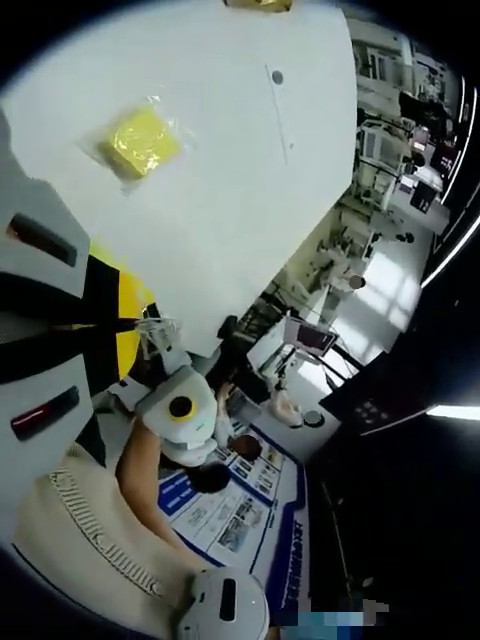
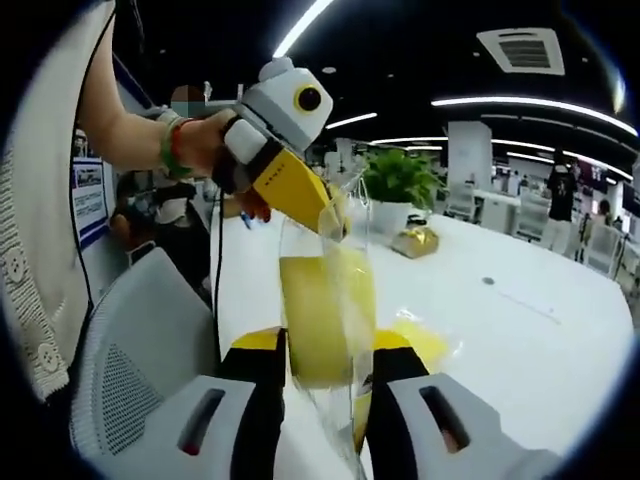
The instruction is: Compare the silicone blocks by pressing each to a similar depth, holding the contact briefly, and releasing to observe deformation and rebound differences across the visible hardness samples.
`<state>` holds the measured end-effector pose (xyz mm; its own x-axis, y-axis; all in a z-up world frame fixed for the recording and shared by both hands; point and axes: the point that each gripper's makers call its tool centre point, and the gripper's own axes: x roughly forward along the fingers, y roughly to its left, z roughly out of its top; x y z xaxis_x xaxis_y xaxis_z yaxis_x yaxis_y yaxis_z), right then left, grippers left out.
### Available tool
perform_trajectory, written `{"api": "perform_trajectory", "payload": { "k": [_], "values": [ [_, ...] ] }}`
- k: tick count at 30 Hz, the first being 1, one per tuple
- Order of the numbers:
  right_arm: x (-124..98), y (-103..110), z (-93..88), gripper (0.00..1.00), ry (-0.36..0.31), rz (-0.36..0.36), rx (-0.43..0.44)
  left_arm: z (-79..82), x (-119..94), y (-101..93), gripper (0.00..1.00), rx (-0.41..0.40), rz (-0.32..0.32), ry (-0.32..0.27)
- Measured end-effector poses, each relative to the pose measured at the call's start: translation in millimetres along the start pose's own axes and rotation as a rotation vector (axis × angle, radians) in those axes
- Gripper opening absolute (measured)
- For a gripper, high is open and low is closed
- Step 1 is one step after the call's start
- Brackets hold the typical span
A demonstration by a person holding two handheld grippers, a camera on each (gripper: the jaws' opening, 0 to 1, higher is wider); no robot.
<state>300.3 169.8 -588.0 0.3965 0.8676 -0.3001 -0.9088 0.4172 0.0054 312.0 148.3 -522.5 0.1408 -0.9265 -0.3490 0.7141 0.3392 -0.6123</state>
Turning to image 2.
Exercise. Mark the gold foil packet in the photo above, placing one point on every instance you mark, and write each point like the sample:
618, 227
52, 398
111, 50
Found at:
416, 241

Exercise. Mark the square yellow silicone block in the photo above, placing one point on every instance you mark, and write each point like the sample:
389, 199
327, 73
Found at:
320, 320

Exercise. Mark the potted green plant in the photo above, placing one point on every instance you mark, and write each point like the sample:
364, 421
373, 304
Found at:
400, 182

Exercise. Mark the person's left hand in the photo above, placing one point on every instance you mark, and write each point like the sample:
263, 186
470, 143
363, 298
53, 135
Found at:
202, 147

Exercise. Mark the ceiling air vent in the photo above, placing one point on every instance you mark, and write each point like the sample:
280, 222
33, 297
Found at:
522, 50

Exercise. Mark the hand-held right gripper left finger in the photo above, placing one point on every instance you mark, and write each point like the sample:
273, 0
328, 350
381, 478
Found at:
235, 415

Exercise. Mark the white mesh office chair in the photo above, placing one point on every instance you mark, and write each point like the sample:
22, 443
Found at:
135, 325

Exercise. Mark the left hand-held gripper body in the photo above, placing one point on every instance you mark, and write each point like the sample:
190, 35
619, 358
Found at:
280, 110

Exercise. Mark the small black object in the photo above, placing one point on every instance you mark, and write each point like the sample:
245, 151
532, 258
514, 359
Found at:
419, 219

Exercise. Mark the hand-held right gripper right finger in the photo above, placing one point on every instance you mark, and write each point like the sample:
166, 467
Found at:
425, 430

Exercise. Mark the ceiling light strip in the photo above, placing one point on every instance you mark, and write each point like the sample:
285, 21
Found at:
525, 103
302, 25

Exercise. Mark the blue framed wall poster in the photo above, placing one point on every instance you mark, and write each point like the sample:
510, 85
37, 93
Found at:
90, 200

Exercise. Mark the person's cream knit sweater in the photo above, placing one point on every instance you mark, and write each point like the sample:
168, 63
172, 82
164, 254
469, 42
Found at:
40, 200

